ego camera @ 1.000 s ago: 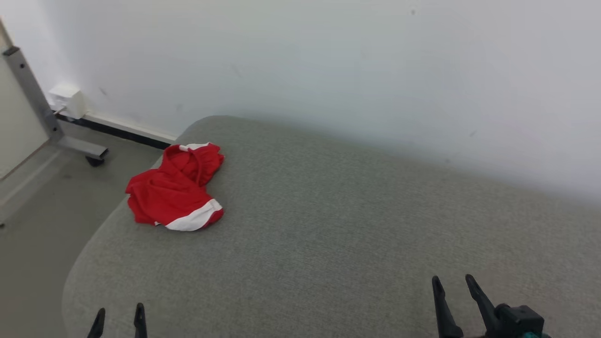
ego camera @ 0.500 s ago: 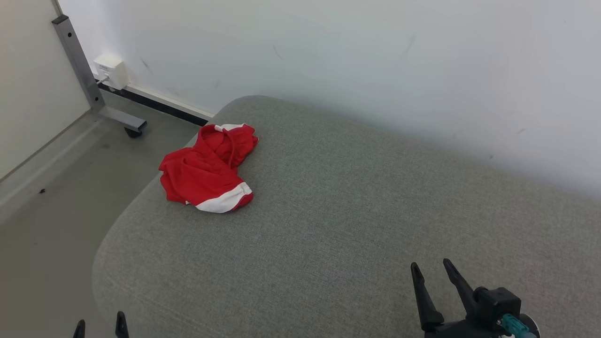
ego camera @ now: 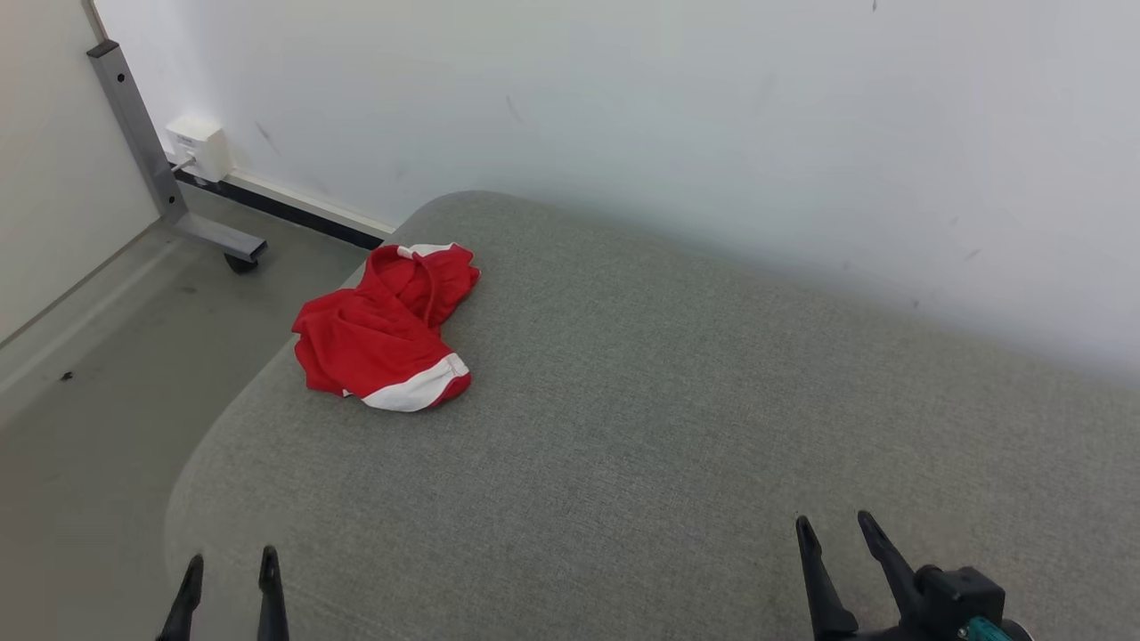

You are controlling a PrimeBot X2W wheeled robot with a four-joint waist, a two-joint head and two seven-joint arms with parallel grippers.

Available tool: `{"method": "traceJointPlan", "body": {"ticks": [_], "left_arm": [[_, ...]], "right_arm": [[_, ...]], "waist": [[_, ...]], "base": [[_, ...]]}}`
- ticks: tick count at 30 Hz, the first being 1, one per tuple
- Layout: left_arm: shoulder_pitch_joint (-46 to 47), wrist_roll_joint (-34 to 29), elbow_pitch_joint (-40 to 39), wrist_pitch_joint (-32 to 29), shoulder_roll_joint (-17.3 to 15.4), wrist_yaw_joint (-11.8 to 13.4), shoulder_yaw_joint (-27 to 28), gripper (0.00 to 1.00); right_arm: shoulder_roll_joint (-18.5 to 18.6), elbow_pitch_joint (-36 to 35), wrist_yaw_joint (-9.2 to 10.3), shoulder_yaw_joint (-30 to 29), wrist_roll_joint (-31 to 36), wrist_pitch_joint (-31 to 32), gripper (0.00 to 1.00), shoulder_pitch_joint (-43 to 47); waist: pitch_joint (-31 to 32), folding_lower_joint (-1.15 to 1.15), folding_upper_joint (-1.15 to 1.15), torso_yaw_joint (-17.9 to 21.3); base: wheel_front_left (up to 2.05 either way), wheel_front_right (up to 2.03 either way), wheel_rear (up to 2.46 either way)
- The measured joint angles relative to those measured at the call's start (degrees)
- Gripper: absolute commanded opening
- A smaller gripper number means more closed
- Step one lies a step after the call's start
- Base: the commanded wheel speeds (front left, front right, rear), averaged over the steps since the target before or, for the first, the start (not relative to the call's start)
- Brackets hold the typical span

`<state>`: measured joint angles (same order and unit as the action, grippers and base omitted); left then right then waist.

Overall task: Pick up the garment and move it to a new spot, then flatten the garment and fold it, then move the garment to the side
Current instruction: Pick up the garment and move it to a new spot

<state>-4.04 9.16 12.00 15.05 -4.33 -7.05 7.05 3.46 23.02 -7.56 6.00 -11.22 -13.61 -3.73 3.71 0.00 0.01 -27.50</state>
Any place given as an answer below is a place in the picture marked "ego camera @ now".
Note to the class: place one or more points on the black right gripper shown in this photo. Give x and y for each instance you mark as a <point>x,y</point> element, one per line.
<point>882,634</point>

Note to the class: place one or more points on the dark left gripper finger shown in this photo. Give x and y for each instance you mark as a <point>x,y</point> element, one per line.
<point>183,605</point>
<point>272,601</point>

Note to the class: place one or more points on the red white basketball shorts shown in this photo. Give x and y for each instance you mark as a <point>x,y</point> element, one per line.
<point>374,338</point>

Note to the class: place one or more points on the grey fabric sofa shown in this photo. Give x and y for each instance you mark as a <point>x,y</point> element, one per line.
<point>668,427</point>

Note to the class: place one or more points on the black caster wheel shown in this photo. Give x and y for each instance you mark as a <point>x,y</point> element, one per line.
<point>240,263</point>

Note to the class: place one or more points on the black and white baseboard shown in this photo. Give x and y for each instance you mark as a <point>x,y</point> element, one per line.
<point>294,209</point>

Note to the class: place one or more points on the beige partition panel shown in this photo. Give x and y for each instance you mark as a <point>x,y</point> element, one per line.
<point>62,160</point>

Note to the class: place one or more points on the white wall socket box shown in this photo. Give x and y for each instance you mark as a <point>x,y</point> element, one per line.
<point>200,147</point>

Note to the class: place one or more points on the grey metal frame leg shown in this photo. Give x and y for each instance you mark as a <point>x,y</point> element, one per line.
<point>142,133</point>

